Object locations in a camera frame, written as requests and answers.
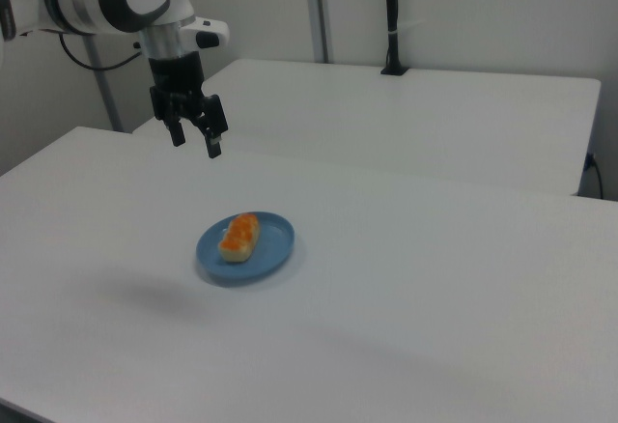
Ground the black cable with blue plug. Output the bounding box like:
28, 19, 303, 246
584, 152, 604, 199

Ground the grey wall divider strip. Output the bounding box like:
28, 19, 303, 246
302, 0, 334, 64

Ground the orange glazed bread roll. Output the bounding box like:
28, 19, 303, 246
217, 211, 263, 265

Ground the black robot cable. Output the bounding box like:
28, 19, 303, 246
59, 32, 145, 71

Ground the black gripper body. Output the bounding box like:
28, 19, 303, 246
147, 51, 229, 135

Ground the grey metal frame post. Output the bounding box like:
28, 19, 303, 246
85, 34, 123, 132

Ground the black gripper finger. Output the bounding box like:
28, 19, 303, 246
168, 119, 187, 148
202, 126, 223, 159

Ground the black camera pole with clamp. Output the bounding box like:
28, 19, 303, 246
379, 0, 409, 76

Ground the blue oval plate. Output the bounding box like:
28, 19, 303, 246
195, 210, 296, 285

